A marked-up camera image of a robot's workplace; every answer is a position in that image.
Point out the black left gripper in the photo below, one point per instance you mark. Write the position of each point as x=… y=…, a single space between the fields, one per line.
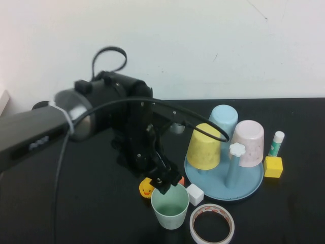
x=139 y=142

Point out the green plastic cup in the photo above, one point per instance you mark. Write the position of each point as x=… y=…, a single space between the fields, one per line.
x=170 y=219

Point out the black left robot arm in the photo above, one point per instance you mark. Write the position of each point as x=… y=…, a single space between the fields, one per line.
x=25 y=132

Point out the yellow plastic cup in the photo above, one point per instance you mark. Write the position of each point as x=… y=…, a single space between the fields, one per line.
x=204 y=152

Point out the blue cup stand tray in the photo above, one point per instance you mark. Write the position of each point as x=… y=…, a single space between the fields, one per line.
x=215 y=185

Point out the blue plastic cup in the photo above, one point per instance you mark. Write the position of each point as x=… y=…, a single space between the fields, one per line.
x=224 y=119

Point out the pink plastic cup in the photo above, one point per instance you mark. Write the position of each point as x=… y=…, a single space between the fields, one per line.
x=251 y=142

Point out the orange foam block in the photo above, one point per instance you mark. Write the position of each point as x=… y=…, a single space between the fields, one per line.
x=181 y=181

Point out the yellow rubber duck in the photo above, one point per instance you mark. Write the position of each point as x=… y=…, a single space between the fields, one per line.
x=146 y=190

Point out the white foam cube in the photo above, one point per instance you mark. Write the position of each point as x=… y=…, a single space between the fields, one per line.
x=195 y=195

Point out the white adhesive tape roll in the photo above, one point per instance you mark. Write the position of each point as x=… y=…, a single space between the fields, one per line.
x=195 y=235

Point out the yellow cube block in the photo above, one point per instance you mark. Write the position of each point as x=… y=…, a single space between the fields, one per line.
x=273 y=167

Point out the white green glue stick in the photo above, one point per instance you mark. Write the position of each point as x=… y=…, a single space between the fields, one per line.
x=275 y=147

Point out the white furniture panel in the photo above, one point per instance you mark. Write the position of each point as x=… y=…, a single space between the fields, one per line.
x=3 y=100

